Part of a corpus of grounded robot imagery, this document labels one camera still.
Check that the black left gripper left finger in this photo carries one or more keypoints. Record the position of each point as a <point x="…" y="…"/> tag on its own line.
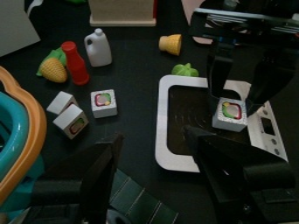
<point x="86" y="175"/>

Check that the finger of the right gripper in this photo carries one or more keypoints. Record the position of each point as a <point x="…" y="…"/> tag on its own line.
<point x="270" y="81"/>
<point x="220" y="70"/>

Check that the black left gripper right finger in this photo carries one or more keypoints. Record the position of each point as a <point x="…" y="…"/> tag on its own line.
<point x="234" y="169"/>

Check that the white sushi roll cube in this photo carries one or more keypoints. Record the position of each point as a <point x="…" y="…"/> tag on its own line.
<point x="61" y="102"/>
<point x="103" y="102"/>
<point x="71" y="121"/>
<point x="230" y="115"/>

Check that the white toy stove black top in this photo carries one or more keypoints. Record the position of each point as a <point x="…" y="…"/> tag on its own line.
<point x="184" y="116"/>

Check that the green toy lettuce leaf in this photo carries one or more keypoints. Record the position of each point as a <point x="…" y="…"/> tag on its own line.
<point x="185" y="70"/>

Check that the pink flat object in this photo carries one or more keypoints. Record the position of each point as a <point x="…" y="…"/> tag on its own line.
<point x="192" y="8"/>

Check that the green tiled mat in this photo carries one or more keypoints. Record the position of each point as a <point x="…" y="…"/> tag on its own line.
<point x="137" y="201"/>

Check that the teal basket orange rim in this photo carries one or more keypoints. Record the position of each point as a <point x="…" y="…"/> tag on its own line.
<point x="19" y="140"/>

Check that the beige wooden toy box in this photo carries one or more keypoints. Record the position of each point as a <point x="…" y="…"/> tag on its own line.
<point x="123" y="11"/>

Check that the white toy milk jug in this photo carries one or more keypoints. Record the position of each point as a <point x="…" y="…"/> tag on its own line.
<point x="98" y="49"/>

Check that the red toy ketchup bottle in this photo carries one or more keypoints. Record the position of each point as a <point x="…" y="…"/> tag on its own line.
<point x="77" y="64"/>

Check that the toy corn cob green husk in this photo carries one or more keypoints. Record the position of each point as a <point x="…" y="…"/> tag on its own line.
<point x="54" y="70"/>

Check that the grey white flat board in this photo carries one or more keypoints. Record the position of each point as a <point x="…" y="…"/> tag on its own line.
<point x="14" y="26"/>

